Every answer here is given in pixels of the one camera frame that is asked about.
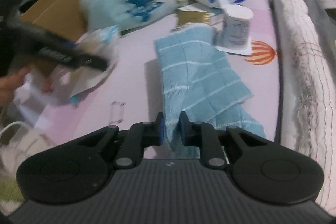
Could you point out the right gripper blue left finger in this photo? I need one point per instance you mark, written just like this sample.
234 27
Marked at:
138 138

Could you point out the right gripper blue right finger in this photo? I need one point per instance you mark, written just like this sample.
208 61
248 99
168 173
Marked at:
205 137

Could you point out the light blue checked towel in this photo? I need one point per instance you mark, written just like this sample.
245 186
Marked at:
197 79

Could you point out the clear blue snack bag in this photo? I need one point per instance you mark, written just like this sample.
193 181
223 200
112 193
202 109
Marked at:
73 69

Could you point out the person left hand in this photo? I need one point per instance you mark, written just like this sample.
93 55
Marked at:
9 84

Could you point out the brown cardboard box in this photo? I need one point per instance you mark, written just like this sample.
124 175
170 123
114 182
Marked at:
63 17

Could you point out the white plastic jar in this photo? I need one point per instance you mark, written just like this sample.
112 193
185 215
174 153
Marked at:
236 29

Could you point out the white rolled blanket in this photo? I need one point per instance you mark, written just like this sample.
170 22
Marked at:
308 95

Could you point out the gold foil box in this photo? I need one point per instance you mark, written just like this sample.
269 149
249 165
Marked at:
198 13

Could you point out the grey patterned quilt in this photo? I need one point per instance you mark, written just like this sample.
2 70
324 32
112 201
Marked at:
325 27

